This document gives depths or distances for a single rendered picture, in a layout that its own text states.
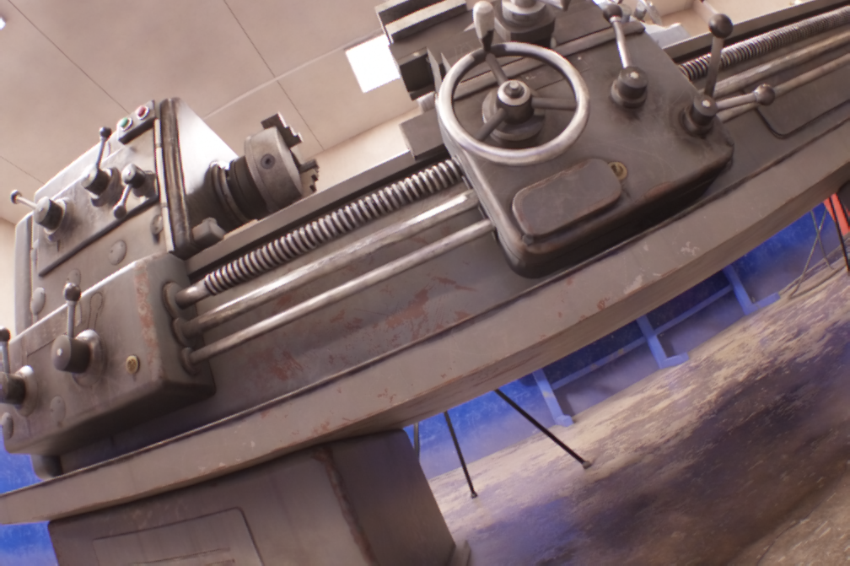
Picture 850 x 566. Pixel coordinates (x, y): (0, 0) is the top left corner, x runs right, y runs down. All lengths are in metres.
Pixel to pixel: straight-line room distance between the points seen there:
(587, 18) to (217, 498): 1.01
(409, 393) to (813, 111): 1.02
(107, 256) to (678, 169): 1.11
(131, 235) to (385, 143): 3.98
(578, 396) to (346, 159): 3.20
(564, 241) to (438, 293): 0.25
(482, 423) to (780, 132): 3.38
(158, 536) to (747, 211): 1.08
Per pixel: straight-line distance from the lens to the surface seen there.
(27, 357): 1.07
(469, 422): 3.98
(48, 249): 1.31
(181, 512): 0.88
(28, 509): 1.08
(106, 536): 1.04
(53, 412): 0.97
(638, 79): 0.72
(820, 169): 0.84
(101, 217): 1.17
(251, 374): 0.86
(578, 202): 0.62
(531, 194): 0.62
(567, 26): 0.83
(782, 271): 4.99
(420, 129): 0.86
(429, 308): 0.77
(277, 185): 1.13
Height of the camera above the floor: 0.35
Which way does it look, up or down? 21 degrees up
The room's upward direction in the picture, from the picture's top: 24 degrees counter-clockwise
